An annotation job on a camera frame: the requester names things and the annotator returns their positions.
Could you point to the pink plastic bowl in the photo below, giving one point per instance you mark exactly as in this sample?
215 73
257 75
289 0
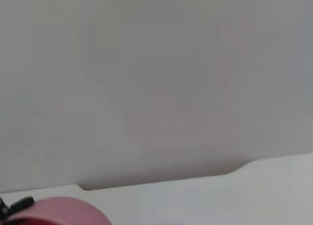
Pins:
61 211

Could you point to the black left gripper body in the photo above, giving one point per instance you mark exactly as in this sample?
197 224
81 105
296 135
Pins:
19 204

